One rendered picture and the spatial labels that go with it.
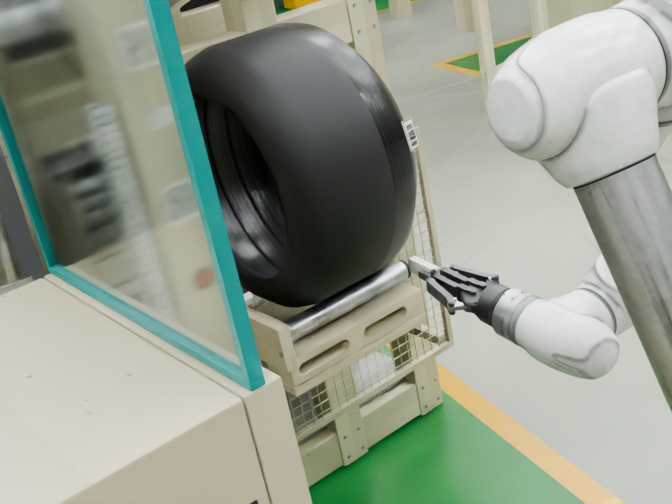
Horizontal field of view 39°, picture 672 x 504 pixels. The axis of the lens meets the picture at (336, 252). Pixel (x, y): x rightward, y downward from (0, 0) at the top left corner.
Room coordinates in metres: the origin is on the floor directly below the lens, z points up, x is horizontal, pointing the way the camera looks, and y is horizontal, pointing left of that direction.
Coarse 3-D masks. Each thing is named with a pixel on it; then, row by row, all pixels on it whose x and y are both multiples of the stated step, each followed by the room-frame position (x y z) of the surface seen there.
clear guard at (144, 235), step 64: (0, 0) 1.20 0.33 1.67; (64, 0) 1.04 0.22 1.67; (128, 0) 0.92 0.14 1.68; (0, 64) 1.27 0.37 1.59; (64, 64) 1.09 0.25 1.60; (128, 64) 0.95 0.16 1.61; (0, 128) 1.32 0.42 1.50; (64, 128) 1.14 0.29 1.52; (128, 128) 0.98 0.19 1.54; (192, 128) 0.88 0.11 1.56; (64, 192) 1.20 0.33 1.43; (128, 192) 1.03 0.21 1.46; (192, 192) 0.90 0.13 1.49; (64, 256) 1.27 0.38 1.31; (128, 256) 1.07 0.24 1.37; (192, 256) 0.93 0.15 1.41; (192, 320) 0.96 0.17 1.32; (256, 384) 0.87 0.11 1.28
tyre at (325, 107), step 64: (192, 64) 1.89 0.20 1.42; (256, 64) 1.76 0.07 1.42; (320, 64) 1.77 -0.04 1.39; (256, 128) 1.69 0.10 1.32; (320, 128) 1.66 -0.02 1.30; (384, 128) 1.72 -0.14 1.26; (256, 192) 2.12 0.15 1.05; (320, 192) 1.62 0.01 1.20; (384, 192) 1.68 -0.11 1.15; (256, 256) 1.99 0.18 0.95; (320, 256) 1.64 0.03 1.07; (384, 256) 1.74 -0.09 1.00
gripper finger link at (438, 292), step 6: (426, 282) 1.57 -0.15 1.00; (432, 282) 1.56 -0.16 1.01; (432, 288) 1.55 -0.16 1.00; (438, 288) 1.54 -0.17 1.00; (432, 294) 1.56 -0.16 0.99; (438, 294) 1.54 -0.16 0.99; (444, 294) 1.52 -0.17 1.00; (450, 294) 1.52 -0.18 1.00; (438, 300) 1.54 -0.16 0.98; (444, 300) 1.52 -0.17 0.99; (450, 300) 1.50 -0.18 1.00; (444, 306) 1.52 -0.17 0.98; (450, 306) 1.49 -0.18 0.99; (450, 312) 1.49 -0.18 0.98
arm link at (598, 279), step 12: (660, 132) 1.16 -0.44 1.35; (660, 144) 1.18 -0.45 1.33; (600, 264) 1.43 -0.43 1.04; (588, 276) 1.44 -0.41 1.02; (600, 276) 1.41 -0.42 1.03; (576, 288) 1.44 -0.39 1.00; (588, 288) 1.41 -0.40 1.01; (600, 288) 1.40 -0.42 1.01; (612, 288) 1.39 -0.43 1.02; (612, 300) 1.39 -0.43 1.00; (612, 312) 1.37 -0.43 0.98; (624, 312) 1.38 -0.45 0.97; (624, 324) 1.38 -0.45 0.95
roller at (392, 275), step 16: (384, 272) 1.83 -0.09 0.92; (400, 272) 1.84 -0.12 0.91; (352, 288) 1.78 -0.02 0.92; (368, 288) 1.79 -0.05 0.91; (384, 288) 1.81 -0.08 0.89; (320, 304) 1.74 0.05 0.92; (336, 304) 1.74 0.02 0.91; (352, 304) 1.76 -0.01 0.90; (288, 320) 1.70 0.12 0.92; (304, 320) 1.70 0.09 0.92; (320, 320) 1.71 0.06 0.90
